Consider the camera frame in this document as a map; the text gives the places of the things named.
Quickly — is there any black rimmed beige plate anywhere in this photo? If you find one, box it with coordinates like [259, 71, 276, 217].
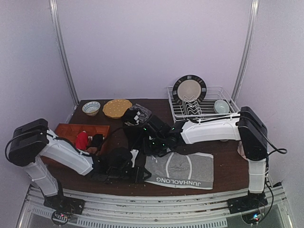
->
[172, 75, 207, 105]

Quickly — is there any black rolled cloth in box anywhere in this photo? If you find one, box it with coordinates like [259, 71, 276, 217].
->
[90, 134, 104, 148]

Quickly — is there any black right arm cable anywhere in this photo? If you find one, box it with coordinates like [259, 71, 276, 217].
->
[190, 114, 288, 214]

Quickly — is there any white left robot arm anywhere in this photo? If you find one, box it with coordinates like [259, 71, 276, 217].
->
[4, 119, 151, 207]

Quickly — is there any white wire dish rack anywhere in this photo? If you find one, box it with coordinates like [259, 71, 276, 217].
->
[167, 86, 240, 122]

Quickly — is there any light green bowl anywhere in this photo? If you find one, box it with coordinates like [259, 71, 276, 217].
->
[214, 99, 230, 114]

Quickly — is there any right metal corner post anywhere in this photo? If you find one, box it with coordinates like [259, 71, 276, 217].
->
[231, 0, 259, 101]

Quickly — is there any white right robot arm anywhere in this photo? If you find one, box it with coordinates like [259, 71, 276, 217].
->
[142, 106, 268, 211]

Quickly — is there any black underwear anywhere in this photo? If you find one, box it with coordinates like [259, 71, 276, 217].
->
[122, 109, 144, 151]

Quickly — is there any blue patterned bowl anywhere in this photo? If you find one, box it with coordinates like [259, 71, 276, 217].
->
[82, 101, 101, 116]

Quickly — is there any metal corner post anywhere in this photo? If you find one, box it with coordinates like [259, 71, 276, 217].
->
[231, 0, 259, 101]
[49, 0, 79, 106]

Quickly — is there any metal front rail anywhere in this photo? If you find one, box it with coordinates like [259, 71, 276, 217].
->
[16, 186, 296, 228]

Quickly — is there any grey white underwear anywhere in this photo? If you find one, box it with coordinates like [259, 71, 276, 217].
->
[145, 152, 214, 190]

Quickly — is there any grey underwear pile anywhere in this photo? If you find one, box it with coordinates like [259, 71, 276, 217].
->
[129, 104, 152, 124]

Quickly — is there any red rolled cloth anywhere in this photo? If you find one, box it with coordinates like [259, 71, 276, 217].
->
[75, 131, 88, 151]

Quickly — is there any yellow dotted plate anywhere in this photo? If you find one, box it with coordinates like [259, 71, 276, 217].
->
[103, 99, 133, 119]

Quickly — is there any left metal corner post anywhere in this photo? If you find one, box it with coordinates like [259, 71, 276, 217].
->
[49, 0, 79, 106]

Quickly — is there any brown wooden organizer box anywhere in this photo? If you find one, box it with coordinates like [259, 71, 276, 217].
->
[46, 123, 110, 167]

